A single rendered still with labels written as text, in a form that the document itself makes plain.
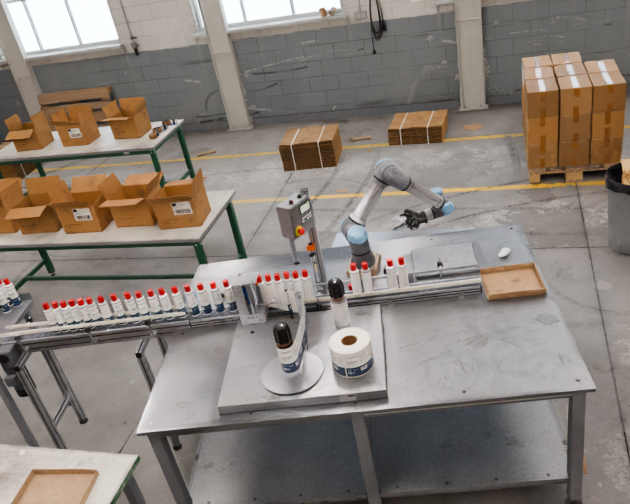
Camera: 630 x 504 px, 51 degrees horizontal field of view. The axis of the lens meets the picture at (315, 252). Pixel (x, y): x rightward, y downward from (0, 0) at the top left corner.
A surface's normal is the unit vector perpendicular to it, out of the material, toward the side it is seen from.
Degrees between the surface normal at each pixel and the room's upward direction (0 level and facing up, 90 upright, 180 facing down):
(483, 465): 3
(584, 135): 92
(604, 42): 90
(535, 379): 0
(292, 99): 90
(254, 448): 1
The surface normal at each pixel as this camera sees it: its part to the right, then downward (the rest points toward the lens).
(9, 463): -0.18, -0.85
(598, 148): -0.27, 0.54
